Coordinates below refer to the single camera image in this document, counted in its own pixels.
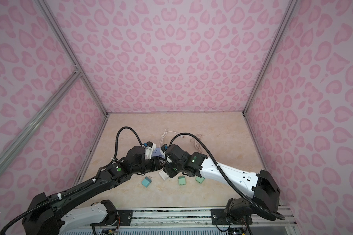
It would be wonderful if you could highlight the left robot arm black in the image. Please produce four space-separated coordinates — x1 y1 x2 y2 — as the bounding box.
22 144 168 235

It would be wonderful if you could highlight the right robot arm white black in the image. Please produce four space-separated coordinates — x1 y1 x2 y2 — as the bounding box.
160 145 285 223

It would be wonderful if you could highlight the blue square power strip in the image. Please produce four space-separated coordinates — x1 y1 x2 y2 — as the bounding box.
152 147 165 159

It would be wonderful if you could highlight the white square plug adapter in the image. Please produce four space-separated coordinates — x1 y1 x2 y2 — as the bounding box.
158 170 169 181

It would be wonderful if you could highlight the green plug adapter middle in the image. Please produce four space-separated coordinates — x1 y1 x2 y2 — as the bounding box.
178 176 186 186

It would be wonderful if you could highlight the green plug adapter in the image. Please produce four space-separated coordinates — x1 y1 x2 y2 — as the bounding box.
195 177 205 184
178 176 186 186

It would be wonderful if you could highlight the teal plug adapter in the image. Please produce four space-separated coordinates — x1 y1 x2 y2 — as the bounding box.
141 177 152 188

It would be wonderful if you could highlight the green plug adapter right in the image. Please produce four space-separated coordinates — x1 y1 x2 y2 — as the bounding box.
195 177 205 184

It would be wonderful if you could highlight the white power strip cable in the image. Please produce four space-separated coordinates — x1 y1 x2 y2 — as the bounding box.
159 130 180 147

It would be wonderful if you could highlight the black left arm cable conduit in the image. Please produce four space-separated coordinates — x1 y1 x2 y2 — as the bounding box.
0 126 143 235

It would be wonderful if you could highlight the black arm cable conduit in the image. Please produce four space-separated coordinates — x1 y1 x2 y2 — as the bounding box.
168 132 286 221
0 126 143 235

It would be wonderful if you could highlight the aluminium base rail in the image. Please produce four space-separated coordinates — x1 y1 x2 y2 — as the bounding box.
67 206 301 235

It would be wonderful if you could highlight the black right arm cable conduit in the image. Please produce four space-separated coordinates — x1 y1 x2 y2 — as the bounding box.
168 132 286 221

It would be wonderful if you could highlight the aluminium frame profile left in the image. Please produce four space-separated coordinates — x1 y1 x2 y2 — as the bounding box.
0 1 109 185

